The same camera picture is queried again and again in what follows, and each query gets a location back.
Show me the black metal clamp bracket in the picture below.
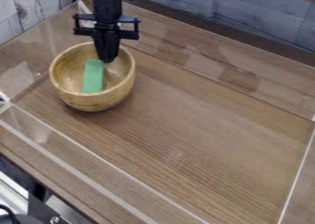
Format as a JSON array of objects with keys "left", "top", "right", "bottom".
[{"left": 26, "top": 194, "right": 68, "bottom": 224}]

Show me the wooden bowl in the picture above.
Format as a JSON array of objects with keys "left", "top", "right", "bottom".
[{"left": 49, "top": 42, "right": 136, "bottom": 112}]

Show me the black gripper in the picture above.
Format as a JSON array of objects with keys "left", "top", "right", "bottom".
[{"left": 72, "top": 0, "right": 140, "bottom": 63}]

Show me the clear acrylic corner bracket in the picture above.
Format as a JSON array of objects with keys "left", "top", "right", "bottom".
[{"left": 76, "top": 0, "right": 94, "bottom": 23}]

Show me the clear acrylic tray wall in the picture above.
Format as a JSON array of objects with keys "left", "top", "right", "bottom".
[{"left": 0, "top": 6, "right": 315, "bottom": 224}]

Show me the black cable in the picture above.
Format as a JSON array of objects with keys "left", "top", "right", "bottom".
[{"left": 0, "top": 204, "right": 20, "bottom": 224}]

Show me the green rectangular block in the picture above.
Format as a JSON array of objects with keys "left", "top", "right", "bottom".
[{"left": 81, "top": 59, "right": 104, "bottom": 93}]

